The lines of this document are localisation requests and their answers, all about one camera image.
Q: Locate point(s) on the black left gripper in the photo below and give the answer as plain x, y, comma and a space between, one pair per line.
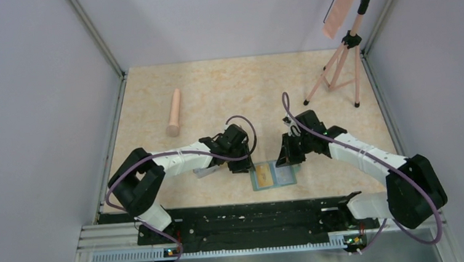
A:
242, 166

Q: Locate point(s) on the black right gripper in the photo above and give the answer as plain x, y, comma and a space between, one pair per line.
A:
287, 157

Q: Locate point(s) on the silver VIP credit card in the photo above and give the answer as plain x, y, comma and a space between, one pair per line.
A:
285, 175

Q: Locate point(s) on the gold credit card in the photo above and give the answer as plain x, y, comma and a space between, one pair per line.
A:
263, 176

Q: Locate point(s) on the clear plastic card box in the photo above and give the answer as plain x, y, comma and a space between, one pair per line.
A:
201, 173

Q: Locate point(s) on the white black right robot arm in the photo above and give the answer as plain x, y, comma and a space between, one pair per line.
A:
412, 194

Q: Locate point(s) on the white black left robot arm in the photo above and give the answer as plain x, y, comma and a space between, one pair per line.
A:
137, 181

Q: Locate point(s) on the pink tripod stand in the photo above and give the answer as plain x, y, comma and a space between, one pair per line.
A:
332, 70

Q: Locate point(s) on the pink flat panel on tripod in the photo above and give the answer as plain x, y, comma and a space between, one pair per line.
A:
335, 17

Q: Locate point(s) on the pink cylindrical handle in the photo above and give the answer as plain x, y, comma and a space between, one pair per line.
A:
173, 127

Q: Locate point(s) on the grey slotted cable duct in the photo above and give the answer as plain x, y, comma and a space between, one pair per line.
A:
161, 254

